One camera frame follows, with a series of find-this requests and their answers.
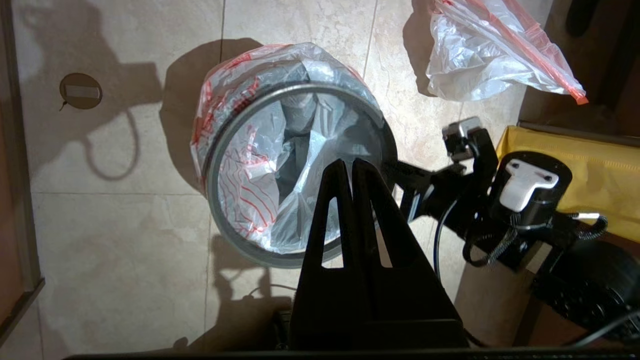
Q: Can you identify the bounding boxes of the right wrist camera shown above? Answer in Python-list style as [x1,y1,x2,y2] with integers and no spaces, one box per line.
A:
[442,117,500,176]

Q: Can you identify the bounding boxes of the white red-printed trash bag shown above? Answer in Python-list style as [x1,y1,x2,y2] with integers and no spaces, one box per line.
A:
[189,42,382,254]

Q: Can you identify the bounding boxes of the round floor socket cover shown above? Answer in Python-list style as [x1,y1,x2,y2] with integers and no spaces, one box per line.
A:
[58,72,104,112]

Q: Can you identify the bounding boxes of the clear bag with red drawstring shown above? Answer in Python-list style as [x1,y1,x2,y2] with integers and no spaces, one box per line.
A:
[425,0,589,106]

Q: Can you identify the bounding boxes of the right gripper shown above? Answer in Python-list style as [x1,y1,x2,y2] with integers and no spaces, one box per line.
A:
[382,159,501,227]

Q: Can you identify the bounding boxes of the black cable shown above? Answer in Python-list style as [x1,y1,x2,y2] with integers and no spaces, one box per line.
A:
[433,199,467,282]

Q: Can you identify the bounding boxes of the yellow plastic bag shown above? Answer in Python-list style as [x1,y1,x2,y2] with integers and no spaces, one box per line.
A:
[495,125,640,244]

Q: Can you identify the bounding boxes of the brown wooden door frame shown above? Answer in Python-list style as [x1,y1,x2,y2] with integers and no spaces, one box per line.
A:
[0,0,46,347]

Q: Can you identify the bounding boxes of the dark wooden furniture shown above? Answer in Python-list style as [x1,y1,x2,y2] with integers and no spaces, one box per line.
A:
[517,0,640,138]

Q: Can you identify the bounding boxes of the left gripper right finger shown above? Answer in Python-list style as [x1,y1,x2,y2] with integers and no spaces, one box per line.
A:
[352,158,469,350]

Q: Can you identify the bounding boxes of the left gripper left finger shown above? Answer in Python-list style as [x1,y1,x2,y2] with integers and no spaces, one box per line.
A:
[289,159,369,350]

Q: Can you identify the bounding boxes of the grey round trash bin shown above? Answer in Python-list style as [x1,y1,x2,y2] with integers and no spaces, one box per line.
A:
[205,65,399,269]

